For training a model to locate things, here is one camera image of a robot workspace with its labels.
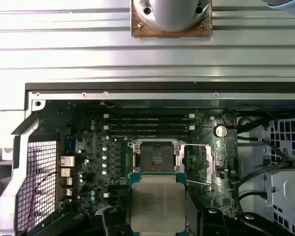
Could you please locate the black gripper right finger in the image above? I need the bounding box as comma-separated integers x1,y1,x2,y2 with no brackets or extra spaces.
202,206,286,236

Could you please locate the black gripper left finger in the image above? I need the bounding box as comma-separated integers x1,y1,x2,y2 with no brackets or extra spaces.
27,207,134,236

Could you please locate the silver square CPU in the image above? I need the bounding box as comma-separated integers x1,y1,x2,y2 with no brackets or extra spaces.
129,172,187,233

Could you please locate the metal socket cover frame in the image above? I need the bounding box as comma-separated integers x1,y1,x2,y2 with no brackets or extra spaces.
185,143,216,185

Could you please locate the CPU socket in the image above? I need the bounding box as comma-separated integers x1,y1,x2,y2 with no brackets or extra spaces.
132,138,187,174

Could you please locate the green motherboard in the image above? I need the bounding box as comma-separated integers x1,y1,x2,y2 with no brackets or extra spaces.
39,100,238,222

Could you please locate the silver drive cage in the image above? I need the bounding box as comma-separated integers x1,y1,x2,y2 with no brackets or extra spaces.
237,115,295,236

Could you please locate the silver coin battery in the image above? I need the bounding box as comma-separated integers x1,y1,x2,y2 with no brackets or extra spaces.
213,123,228,138

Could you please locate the black open PC case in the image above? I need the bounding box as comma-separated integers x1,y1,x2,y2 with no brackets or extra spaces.
0,82,295,236

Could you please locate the black cable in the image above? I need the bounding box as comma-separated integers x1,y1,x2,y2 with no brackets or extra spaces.
237,134,295,169
237,163,290,187

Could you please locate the square brown base plate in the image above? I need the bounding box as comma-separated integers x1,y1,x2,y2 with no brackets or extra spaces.
130,4,213,39

